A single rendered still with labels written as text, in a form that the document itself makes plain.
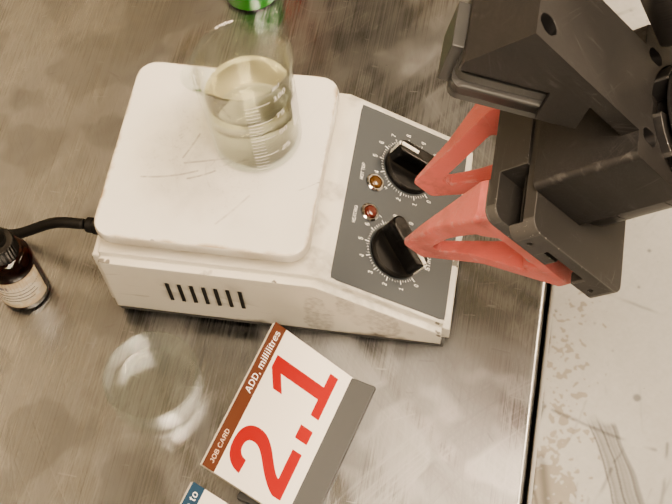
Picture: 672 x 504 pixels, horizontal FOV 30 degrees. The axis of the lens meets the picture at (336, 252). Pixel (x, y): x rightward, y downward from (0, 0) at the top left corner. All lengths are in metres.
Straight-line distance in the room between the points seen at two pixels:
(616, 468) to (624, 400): 0.04
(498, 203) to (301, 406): 0.21
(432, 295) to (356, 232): 0.06
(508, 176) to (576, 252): 0.04
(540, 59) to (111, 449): 0.37
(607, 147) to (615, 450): 0.25
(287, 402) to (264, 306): 0.06
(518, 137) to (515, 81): 0.07
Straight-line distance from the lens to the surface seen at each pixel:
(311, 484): 0.70
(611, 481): 0.71
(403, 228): 0.69
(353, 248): 0.69
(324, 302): 0.69
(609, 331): 0.74
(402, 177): 0.72
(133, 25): 0.89
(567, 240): 0.54
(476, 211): 0.54
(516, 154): 0.55
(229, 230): 0.68
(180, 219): 0.68
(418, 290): 0.70
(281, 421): 0.69
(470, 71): 0.48
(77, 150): 0.83
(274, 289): 0.69
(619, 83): 0.50
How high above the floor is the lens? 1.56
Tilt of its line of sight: 60 degrees down
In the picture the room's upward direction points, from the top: 8 degrees counter-clockwise
